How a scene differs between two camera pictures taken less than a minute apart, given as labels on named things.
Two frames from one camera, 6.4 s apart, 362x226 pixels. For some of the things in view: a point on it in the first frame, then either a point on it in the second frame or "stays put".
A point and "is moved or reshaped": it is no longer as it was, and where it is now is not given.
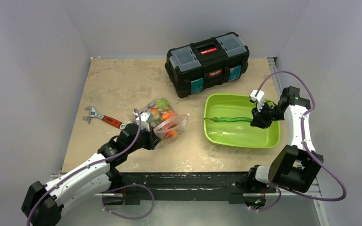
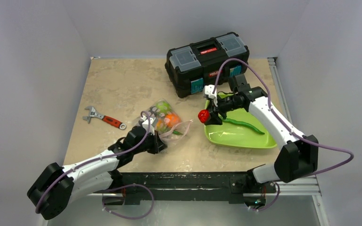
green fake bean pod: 228,119 is moved or reshaped
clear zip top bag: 168,124 is moved or reshaped
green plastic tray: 236,134 stays put
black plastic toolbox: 196,68 stays put
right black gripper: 259,118 -> 215,110
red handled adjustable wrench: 93,113 stays put
